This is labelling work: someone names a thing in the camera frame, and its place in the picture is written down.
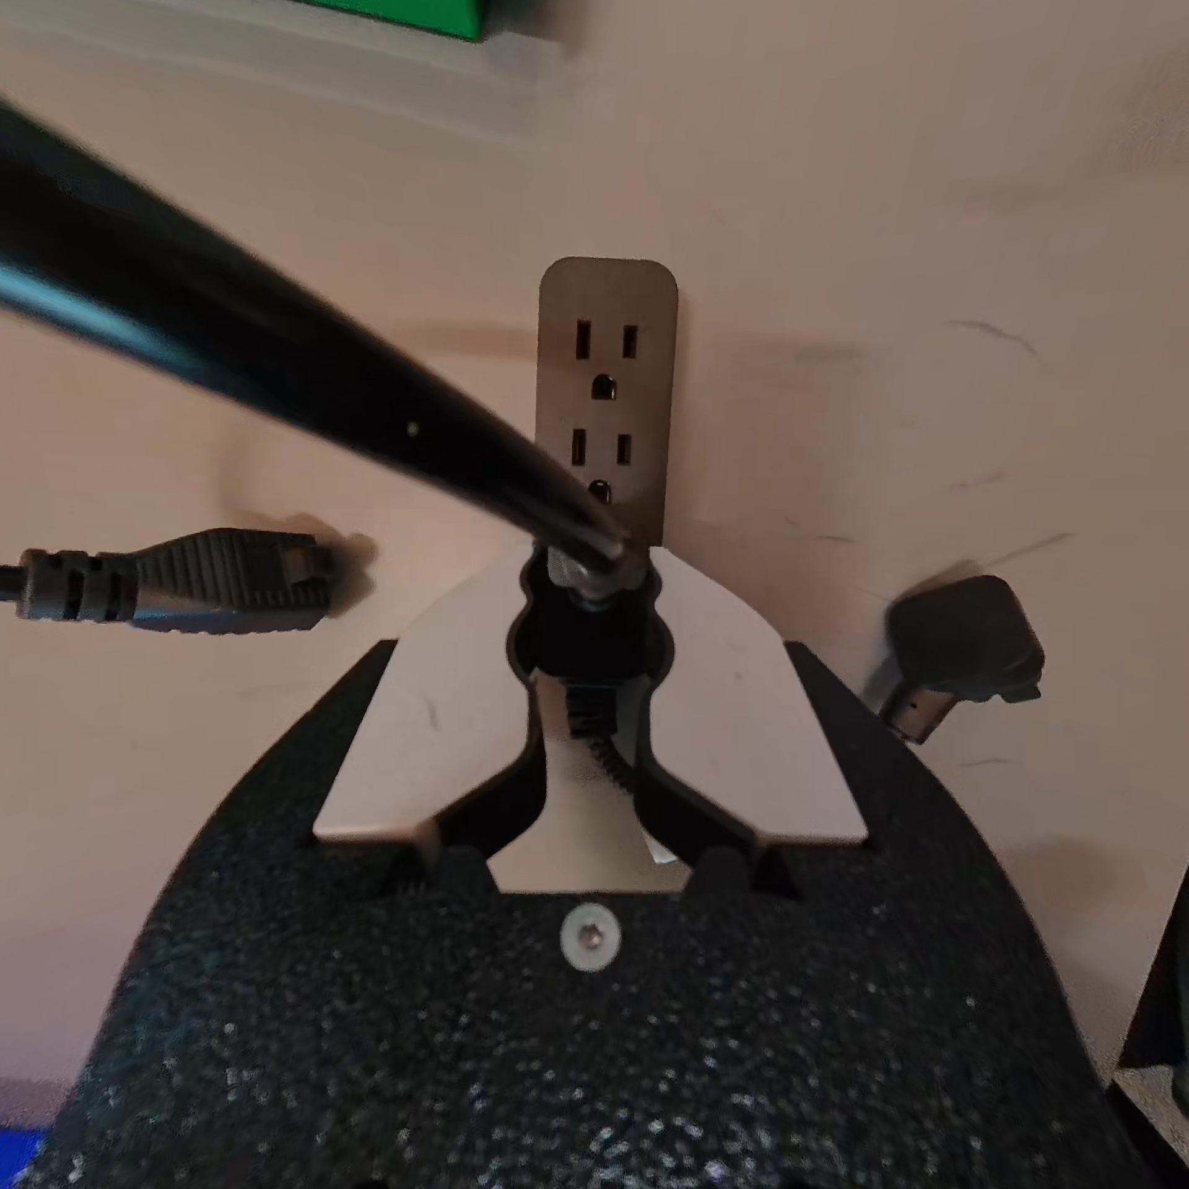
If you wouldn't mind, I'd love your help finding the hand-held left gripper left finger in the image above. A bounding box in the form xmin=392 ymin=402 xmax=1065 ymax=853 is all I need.
xmin=312 ymin=547 xmax=549 ymax=870

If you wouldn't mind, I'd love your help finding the green mat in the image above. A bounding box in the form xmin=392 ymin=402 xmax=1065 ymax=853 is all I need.
xmin=300 ymin=0 xmax=486 ymax=45

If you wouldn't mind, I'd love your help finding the blue plastic bin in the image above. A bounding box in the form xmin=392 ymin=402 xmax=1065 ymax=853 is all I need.
xmin=0 ymin=1124 xmax=51 ymax=1189

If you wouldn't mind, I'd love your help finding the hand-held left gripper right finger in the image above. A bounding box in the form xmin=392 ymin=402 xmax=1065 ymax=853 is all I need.
xmin=640 ymin=547 xmax=871 ymax=870

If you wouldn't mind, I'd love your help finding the short black power cord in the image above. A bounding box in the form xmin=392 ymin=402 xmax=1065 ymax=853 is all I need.
xmin=0 ymin=93 xmax=662 ymax=684

